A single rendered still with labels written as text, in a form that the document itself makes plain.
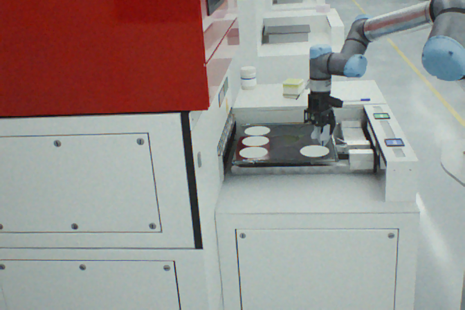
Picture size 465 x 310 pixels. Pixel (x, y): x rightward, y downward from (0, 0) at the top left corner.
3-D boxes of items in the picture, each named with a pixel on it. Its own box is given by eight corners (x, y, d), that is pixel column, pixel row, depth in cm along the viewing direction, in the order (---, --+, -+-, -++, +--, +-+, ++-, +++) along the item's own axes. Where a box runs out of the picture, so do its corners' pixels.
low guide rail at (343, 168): (231, 175, 186) (231, 167, 185) (232, 172, 188) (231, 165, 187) (373, 173, 180) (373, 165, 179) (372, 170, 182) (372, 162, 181)
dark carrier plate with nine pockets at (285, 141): (234, 161, 180) (234, 159, 179) (242, 126, 211) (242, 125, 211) (334, 159, 175) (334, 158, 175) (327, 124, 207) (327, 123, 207)
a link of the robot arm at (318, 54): (326, 49, 166) (303, 47, 171) (326, 81, 170) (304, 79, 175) (338, 44, 171) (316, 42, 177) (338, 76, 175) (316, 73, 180)
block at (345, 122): (341, 127, 206) (341, 120, 205) (340, 124, 210) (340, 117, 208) (361, 127, 205) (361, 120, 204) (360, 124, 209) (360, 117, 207)
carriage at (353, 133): (349, 169, 177) (349, 162, 176) (340, 131, 211) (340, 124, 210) (373, 169, 176) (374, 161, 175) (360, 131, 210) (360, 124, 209)
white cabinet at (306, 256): (232, 407, 191) (214, 214, 162) (251, 255, 280) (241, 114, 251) (410, 414, 183) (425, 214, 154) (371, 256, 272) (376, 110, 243)
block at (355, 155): (349, 160, 177) (349, 153, 175) (348, 157, 180) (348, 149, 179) (373, 160, 176) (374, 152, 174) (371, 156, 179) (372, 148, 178)
